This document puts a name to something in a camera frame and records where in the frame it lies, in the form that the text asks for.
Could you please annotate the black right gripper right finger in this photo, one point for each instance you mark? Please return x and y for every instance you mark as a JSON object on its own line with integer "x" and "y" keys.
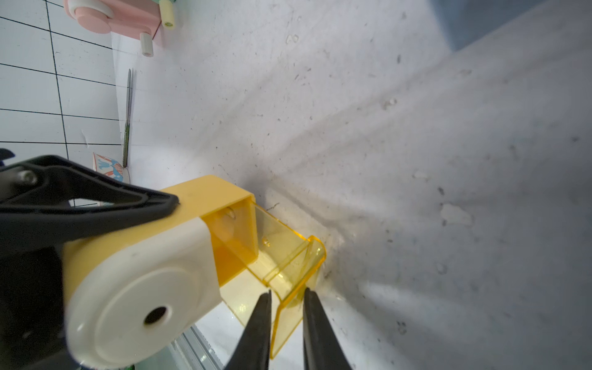
{"x": 320, "y": 345}

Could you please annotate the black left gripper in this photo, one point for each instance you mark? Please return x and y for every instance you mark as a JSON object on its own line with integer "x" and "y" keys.
{"x": 48, "y": 201}

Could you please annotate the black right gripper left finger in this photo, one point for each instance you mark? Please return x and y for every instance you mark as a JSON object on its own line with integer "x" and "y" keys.
{"x": 253, "y": 349}

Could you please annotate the clear yellow sharpener tray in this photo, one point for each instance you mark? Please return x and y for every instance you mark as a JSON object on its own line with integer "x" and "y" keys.
{"x": 268, "y": 273}

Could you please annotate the yellow pencil sharpener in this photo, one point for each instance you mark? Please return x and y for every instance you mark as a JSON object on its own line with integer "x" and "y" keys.
{"x": 130, "y": 293}

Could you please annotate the mint green pencil sharpener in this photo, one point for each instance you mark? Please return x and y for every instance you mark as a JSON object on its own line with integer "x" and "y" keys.
{"x": 167, "y": 14}

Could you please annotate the blue pencil sharpener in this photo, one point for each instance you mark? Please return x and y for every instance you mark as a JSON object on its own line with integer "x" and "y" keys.
{"x": 465, "y": 21}

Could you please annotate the patterned ceramic plate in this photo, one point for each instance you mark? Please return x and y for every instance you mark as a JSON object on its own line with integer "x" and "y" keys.
{"x": 111, "y": 168}

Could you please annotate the teal handled tool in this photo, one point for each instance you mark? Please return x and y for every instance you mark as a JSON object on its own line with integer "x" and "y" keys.
{"x": 129, "y": 101}

